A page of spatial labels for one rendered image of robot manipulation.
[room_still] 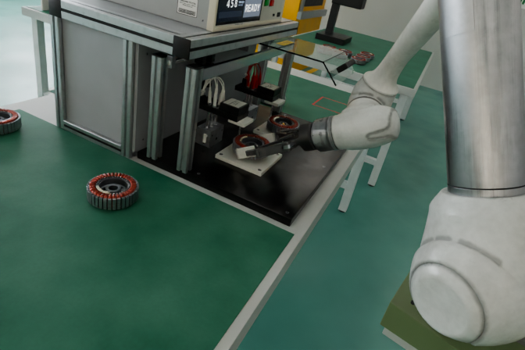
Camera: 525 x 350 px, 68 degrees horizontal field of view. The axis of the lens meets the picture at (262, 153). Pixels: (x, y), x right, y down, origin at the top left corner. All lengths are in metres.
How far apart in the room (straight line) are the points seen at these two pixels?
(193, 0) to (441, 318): 0.86
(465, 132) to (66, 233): 0.74
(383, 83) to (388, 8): 5.29
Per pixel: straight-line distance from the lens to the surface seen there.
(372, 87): 1.06
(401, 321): 0.79
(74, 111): 1.24
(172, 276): 0.78
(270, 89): 1.30
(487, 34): 0.59
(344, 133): 0.96
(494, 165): 0.59
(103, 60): 1.10
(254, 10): 1.20
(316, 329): 1.76
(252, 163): 1.10
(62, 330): 0.72
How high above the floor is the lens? 1.31
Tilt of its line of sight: 27 degrees down
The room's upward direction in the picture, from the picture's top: 12 degrees clockwise
